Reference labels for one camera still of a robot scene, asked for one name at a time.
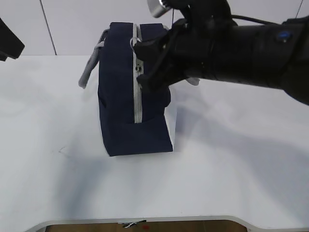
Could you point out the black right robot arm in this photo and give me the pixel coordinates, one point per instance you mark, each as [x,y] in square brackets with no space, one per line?
[267,55]

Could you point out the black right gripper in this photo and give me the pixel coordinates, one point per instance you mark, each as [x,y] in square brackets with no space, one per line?
[192,47]

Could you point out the navy blue lunch bag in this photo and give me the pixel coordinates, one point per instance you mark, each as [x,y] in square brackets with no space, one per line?
[131,122]

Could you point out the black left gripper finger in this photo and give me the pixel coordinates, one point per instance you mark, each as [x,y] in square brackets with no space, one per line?
[10,45]

